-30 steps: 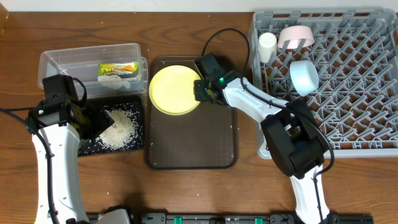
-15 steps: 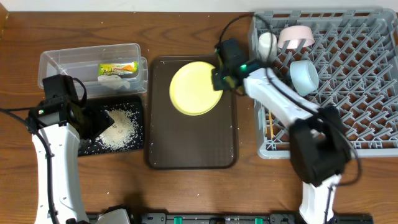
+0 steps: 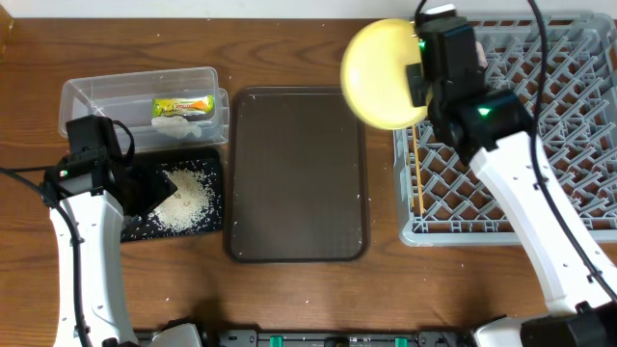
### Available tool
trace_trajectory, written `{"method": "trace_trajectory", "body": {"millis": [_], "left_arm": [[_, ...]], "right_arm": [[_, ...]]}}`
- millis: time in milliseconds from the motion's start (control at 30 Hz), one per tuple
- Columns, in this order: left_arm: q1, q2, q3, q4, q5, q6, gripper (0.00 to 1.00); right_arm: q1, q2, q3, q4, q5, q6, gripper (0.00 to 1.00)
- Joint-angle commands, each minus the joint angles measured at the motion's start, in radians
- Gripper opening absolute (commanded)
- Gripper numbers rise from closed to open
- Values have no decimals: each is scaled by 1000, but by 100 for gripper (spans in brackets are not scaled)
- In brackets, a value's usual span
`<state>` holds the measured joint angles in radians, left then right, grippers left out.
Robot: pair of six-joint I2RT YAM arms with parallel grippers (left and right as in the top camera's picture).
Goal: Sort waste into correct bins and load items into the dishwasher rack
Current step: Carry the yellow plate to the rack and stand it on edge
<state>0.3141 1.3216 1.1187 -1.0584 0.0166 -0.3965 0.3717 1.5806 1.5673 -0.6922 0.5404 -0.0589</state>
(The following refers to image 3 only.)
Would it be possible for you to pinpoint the pink bowl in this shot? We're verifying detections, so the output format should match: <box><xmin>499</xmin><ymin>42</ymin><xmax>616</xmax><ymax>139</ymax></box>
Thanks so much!
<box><xmin>475</xmin><ymin>41</ymin><xmax>488</xmax><ymax>69</ymax></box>

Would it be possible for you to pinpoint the green snack wrapper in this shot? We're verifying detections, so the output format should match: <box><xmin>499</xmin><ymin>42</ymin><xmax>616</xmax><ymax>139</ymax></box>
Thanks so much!
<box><xmin>151</xmin><ymin>95</ymin><xmax>214</xmax><ymax>118</ymax></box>

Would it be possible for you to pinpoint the dark brown serving tray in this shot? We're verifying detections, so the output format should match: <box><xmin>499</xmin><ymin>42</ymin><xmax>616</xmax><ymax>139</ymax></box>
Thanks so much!
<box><xmin>224</xmin><ymin>86</ymin><xmax>369</xmax><ymax>263</ymax></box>

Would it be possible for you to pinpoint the clear plastic bin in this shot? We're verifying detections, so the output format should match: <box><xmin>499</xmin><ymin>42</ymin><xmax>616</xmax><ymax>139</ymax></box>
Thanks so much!
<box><xmin>59</xmin><ymin>67</ymin><xmax>229</xmax><ymax>152</ymax></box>

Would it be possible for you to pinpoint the yellow plate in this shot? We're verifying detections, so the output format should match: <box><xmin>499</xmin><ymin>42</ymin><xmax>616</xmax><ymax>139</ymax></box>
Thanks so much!
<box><xmin>340</xmin><ymin>18</ymin><xmax>427</xmax><ymax>130</ymax></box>

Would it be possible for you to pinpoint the rice food waste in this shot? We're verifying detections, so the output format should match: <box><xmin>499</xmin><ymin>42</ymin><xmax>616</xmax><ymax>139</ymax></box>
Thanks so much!
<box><xmin>150</xmin><ymin>169</ymin><xmax>216</xmax><ymax>234</ymax></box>

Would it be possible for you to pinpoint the black plastic bin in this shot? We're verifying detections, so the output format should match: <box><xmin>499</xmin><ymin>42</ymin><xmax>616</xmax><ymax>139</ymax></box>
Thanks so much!
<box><xmin>121</xmin><ymin>147</ymin><xmax>224</xmax><ymax>242</ymax></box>

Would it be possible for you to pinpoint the grey dishwasher rack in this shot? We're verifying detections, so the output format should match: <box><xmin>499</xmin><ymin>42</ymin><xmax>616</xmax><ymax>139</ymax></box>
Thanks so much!
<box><xmin>393</xmin><ymin>13</ymin><xmax>616</xmax><ymax>247</ymax></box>

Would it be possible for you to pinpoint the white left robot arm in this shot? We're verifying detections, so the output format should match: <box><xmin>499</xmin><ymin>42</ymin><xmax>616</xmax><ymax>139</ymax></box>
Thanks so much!
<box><xmin>41</xmin><ymin>149</ymin><xmax>176</xmax><ymax>346</ymax></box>

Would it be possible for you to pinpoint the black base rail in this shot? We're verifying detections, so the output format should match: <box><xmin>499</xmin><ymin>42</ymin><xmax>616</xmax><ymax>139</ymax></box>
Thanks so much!
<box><xmin>198</xmin><ymin>330</ymin><xmax>475</xmax><ymax>347</ymax></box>

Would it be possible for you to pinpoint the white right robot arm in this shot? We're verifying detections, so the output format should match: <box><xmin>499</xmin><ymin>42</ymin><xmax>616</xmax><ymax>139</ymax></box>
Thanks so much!
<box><xmin>406</xmin><ymin>7</ymin><xmax>616</xmax><ymax>346</ymax></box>

